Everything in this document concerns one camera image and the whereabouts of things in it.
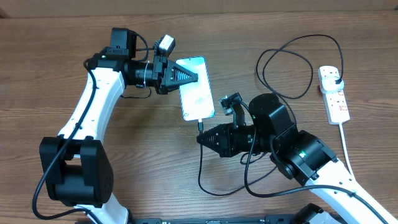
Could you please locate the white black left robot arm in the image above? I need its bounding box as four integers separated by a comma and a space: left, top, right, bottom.
38, 27, 198, 223

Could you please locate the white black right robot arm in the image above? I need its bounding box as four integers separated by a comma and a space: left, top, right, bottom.
197, 93, 397, 223

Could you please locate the white power strip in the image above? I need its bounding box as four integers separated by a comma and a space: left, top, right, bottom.
317, 65, 350, 124

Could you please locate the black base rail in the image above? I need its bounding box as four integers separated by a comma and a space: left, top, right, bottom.
74, 213, 352, 224

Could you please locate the white power strip cord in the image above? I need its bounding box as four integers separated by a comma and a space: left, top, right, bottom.
338, 123, 354, 175

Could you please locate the white charger plug adapter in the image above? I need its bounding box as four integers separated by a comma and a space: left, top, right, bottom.
320, 77, 345, 94

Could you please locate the black charger cable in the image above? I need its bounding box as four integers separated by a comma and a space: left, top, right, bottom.
197, 34, 345, 197

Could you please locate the blue Galaxy smartphone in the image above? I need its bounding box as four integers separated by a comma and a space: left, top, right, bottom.
176, 56, 215, 121

